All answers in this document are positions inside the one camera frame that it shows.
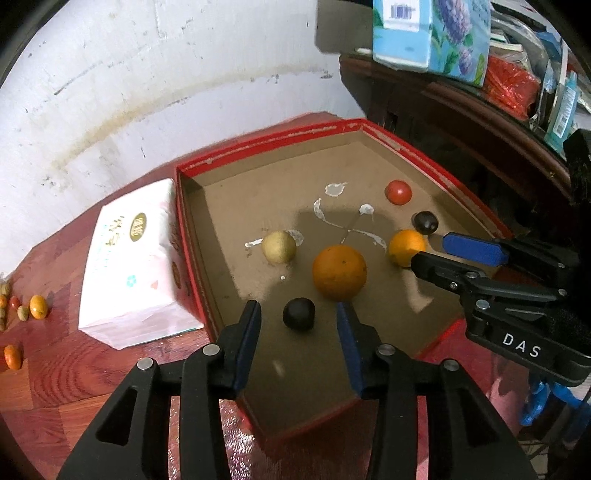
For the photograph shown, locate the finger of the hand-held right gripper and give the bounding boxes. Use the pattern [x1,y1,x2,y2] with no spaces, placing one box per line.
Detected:
[442,232,581,289]
[410,250,565,320]

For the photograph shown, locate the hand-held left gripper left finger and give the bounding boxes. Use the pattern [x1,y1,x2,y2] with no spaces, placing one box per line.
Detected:
[55,300,263,480]

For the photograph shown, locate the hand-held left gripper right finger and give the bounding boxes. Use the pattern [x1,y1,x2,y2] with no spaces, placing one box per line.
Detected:
[335,302,539,480]

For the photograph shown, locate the dark plum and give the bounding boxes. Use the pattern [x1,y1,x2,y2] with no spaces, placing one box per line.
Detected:
[283,297,317,331]
[412,211,439,235]

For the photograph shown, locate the red cardboard box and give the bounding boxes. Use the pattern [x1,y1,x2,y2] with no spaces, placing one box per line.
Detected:
[175,117,514,440]

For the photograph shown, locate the large orange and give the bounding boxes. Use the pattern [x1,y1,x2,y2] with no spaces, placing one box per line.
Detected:
[312,245,368,300]

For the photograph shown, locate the large red tomato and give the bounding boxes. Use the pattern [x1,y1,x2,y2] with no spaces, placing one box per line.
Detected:
[385,180,413,206]

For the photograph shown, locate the large beige round fruit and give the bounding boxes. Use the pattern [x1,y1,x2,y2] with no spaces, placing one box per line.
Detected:
[262,231,297,265]

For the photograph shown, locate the person's right hand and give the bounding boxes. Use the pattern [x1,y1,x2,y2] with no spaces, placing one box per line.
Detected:
[519,373,591,428]

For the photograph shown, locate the dark wooden cabinet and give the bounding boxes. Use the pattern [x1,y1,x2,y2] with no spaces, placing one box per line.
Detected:
[339,52,575,210]

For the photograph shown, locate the white pink tissue pack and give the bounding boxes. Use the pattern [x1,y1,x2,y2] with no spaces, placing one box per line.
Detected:
[78,178,206,350]

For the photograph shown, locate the red shiny bag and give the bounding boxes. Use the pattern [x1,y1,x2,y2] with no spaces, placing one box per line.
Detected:
[484,54,542,121]

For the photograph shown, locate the blue flowered package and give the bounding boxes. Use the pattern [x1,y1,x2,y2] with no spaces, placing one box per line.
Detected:
[372,0,491,88]

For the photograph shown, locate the clear bag of small fruit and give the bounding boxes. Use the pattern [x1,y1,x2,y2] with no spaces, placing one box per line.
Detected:
[0,280,12,332]

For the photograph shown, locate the grey board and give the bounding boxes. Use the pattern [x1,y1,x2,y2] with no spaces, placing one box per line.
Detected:
[316,0,376,55]

